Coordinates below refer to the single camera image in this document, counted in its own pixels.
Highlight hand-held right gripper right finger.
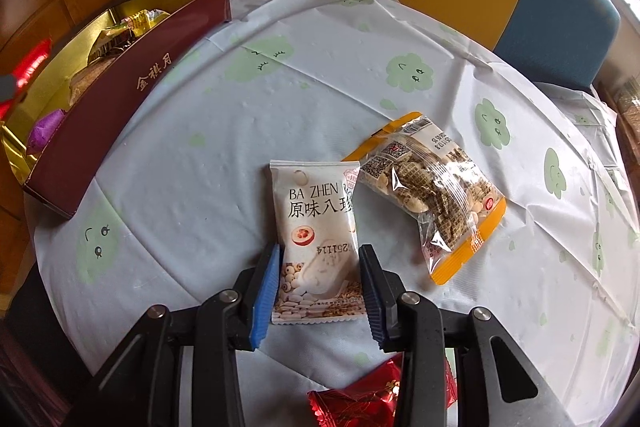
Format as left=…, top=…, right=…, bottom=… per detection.
left=358, top=244, right=576, bottom=427

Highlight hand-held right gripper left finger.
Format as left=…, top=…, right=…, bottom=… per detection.
left=65, top=243, right=282, bottom=427

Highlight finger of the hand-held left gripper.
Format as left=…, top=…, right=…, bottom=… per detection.
left=0, top=74, right=23, bottom=105

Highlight purple snack packet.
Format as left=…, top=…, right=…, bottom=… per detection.
left=27, top=108, right=68, bottom=154

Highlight red foil snack packet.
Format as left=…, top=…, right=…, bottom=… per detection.
left=306, top=352, right=458, bottom=427

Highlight white snack packet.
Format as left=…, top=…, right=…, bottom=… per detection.
left=263, top=159, right=362, bottom=325

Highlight clear nut packet orange edges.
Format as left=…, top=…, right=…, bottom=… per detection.
left=345, top=112, right=507, bottom=286

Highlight maroon box with gold inside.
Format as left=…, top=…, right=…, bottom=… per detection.
left=0, top=0, right=232, bottom=220

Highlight yellow snack packet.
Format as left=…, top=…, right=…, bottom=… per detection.
left=117, top=8, right=171, bottom=32

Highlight cloud print sheet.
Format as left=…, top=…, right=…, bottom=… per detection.
left=22, top=0, right=640, bottom=427

